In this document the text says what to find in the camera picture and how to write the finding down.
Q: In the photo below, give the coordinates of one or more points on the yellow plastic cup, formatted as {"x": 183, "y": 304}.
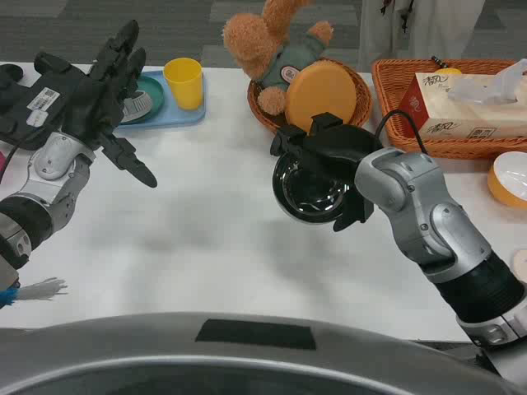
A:
{"x": 185, "y": 86}

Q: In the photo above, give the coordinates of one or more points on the teal round plate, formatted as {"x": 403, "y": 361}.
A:
{"x": 154, "y": 92}

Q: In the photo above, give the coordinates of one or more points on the small yellow object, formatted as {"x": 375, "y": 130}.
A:
{"x": 450, "y": 72}

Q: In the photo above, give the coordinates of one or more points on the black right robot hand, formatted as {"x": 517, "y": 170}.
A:
{"x": 333, "y": 142}

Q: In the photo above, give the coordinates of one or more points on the orange round plate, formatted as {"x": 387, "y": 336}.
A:
{"x": 321, "y": 94}

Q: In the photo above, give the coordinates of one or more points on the person in white clothes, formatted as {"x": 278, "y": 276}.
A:
{"x": 432, "y": 29}

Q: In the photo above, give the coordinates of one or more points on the shiny metal bowl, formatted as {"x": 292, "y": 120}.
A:
{"x": 304, "y": 193}

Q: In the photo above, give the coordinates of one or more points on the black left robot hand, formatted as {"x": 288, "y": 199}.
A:
{"x": 78, "y": 98}

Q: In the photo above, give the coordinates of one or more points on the orange plush bunny toy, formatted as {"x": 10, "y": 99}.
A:
{"x": 251, "y": 37}

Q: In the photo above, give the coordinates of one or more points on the blue and white brush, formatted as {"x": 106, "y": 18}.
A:
{"x": 37, "y": 290}

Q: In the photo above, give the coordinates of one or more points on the cream round disc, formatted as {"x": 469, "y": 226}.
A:
{"x": 520, "y": 265}

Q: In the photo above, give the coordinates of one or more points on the white tissue sheet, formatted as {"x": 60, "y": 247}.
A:
{"x": 477, "y": 88}

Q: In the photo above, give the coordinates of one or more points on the grey ribbed cup mould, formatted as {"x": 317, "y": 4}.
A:
{"x": 136, "y": 105}

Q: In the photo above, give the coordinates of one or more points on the red and cream tissue box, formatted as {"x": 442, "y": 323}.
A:
{"x": 453, "y": 119}

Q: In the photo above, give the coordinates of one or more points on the round wicker basket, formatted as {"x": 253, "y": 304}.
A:
{"x": 365, "y": 103}

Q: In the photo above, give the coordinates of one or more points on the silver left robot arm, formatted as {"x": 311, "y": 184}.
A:
{"x": 45, "y": 160}

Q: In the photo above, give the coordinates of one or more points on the silver robot chest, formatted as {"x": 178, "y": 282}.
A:
{"x": 164, "y": 349}

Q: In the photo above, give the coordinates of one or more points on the orange bowl white inside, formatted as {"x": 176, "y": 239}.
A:
{"x": 510, "y": 173}

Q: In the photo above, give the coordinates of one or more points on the light blue plastic tray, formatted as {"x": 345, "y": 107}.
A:
{"x": 181, "y": 117}

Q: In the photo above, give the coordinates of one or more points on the pink object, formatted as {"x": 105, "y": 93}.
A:
{"x": 2, "y": 162}

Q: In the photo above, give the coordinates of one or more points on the rectangular wicker basket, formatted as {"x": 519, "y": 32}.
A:
{"x": 391, "y": 82}

